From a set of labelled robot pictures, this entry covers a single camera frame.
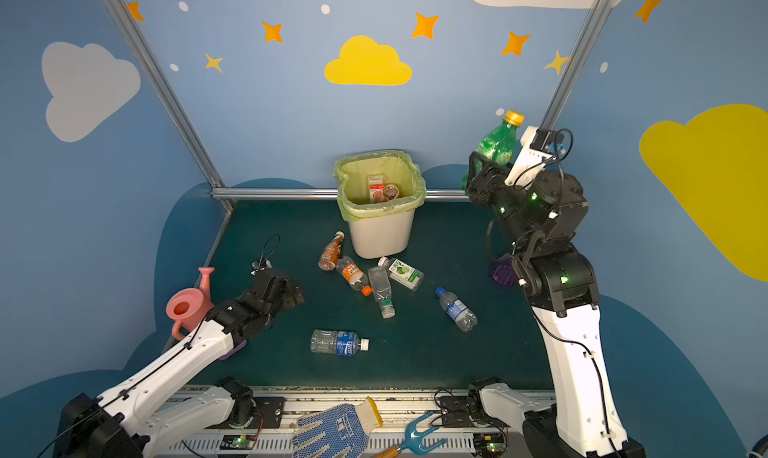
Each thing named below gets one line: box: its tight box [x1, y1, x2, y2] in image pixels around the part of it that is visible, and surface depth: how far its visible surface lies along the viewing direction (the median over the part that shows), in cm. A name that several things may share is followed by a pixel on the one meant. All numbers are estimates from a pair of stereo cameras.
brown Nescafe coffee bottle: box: [318, 230, 345, 271], surface depth 103 cm
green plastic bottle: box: [461, 110, 525, 190], surface depth 51 cm
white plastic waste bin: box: [348, 210, 415, 259], surface depth 103 cm
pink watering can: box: [166, 267, 215, 340], surface depth 82 cm
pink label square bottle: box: [367, 174, 385, 204], surface depth 103 cm
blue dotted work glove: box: [292, 397, 383, 458], surface depth 73 cm
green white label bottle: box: [378, 256, 425, 292], surface depth 100 cm
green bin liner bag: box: [334, 151, 427, 222], surface depth 95 cm
